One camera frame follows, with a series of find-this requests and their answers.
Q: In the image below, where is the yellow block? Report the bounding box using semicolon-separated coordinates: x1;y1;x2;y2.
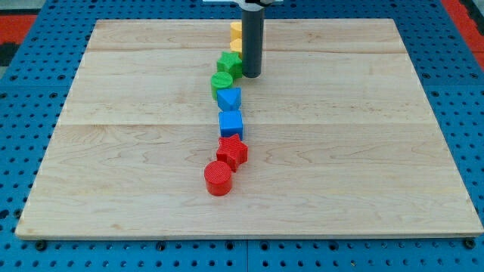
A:
230;21;242;41
229;39;243;59

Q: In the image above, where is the green star block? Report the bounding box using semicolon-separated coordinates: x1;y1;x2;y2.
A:
216;51;243;79

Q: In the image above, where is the yellow block near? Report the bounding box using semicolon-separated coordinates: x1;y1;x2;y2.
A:
229;39;243;59

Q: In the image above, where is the yellow block far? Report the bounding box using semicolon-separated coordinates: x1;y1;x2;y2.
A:
230;21;242;41

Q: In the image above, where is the red cylinder block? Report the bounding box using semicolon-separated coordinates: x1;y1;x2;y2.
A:
204;161;232;196

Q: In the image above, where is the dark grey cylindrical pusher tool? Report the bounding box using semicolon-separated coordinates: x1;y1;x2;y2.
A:
241;9;265;78

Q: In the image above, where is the blue triangle block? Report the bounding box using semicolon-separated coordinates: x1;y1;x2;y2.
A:
216;87;241;111

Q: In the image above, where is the blue cube block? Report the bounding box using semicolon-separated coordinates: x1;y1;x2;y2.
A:
219;110;244;140

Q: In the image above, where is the green cylinder block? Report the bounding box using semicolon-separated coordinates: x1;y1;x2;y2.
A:
210;72;234;100

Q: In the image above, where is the red star block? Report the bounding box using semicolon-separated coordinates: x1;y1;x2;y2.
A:
216;134;248;172

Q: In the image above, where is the light wooden board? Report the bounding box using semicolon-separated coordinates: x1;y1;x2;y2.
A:
16;19;483;240

